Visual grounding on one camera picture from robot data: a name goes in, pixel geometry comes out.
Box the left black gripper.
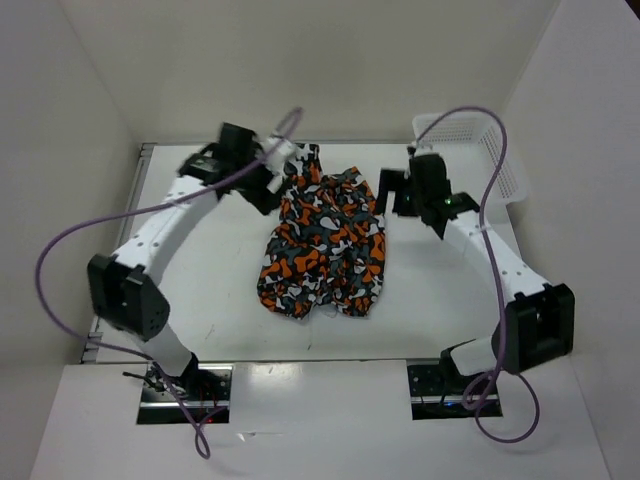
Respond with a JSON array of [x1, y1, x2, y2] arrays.
[[237, 144, 294, 216]]

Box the orange camouflage shorts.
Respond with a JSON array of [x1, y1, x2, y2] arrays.
[[256, 144, 386, 320]]

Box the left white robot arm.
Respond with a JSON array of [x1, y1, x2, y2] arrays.
[[87, 123, 297, 400]]

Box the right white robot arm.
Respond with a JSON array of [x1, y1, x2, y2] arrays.
[[375, 153, 575, 393]]

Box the white plastic basket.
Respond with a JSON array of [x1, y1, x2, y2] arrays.
[[412, 111, 529, 205]]

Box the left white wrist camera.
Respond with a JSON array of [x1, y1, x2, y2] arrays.
[[260, 135, 298, 193]]

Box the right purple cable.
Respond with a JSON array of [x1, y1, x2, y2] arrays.
[[413, 104, 541, 444]]

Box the purple cable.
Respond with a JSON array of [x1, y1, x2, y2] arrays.
[[413, 104, 541, 444], [34, 106, 305, 460]]

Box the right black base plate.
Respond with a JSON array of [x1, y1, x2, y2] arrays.
[[406, 359, 475, 421]]

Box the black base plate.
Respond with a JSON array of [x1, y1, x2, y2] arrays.
[[406, 359, 475, 421], [123, 363, 234, 425]]

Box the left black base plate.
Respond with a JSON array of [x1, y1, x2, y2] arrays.
[[123, 363, 234, 425]]

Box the aluminium table edge rail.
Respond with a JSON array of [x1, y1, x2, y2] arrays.
[[80, 142, 156, 365]]

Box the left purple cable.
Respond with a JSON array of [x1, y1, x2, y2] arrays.
[[34, 106, 305, 460]]

